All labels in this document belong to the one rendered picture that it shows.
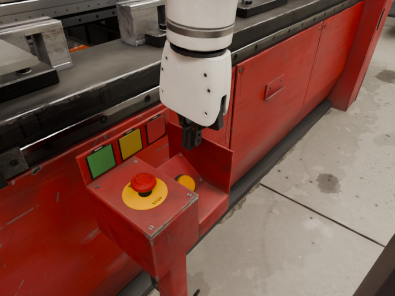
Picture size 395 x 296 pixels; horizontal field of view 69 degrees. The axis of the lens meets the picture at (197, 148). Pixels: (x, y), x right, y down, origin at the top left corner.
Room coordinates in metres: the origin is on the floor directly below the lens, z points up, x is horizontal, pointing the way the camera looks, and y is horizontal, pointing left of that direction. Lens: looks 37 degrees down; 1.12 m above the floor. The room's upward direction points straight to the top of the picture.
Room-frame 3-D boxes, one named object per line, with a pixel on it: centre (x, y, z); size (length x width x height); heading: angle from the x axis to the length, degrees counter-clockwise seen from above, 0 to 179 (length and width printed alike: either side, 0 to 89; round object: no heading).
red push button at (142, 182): (0.32, 0.08, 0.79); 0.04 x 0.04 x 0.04
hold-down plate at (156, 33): (0.86, 0.02, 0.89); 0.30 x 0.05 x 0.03; 140
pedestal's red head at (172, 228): (0.37, 0.06, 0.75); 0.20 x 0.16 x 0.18; 141
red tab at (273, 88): (1.12, -0.33, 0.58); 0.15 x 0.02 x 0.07; 140
